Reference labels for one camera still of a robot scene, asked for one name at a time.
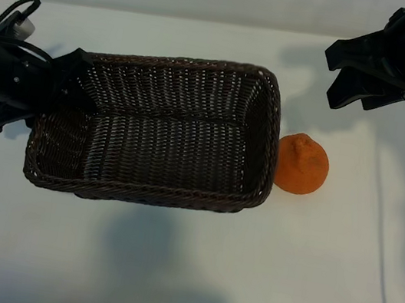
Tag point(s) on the bumpy orange fruit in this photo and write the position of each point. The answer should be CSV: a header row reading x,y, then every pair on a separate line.
x,y
301,168

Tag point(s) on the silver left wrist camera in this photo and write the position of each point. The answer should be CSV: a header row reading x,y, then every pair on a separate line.
x,y
24,26

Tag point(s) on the dark brown wicker basket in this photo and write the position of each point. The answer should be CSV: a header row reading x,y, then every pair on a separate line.
x,y
156,151

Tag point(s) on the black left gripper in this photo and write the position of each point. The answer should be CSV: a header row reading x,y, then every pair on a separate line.
x,y
27,83

